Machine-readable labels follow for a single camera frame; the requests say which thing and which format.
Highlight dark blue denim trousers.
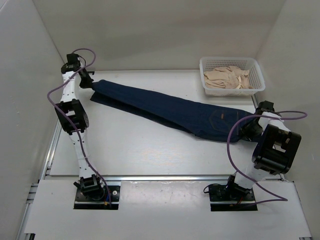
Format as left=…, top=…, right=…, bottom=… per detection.
left=91, top=80, right=250, bottom=142

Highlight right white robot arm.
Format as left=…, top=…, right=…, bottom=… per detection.
left=224, top=101, right=302, bottom=200

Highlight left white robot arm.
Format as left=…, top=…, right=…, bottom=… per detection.
left=55, top=52, right=106, bottom=201

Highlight beige trousers in basket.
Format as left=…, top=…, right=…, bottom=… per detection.
left=203, top=65, right=253, bottom=89

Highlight white plastic basket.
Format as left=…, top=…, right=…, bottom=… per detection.
left=199, top=57, right=266, bottom=97

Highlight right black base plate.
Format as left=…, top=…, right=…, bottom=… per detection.
left=203, top=183, right=258, bottom=212

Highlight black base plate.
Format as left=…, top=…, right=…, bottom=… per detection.
left=203, top=183, right=258, bottom=212
left=73, top=182, right=121, bottom=210

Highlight aluminium front rail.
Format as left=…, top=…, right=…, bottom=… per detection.
left=104, top=174, right=230, bottom=182

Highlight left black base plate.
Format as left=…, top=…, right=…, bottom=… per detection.
left=73, top=182, right=121, bottom=210

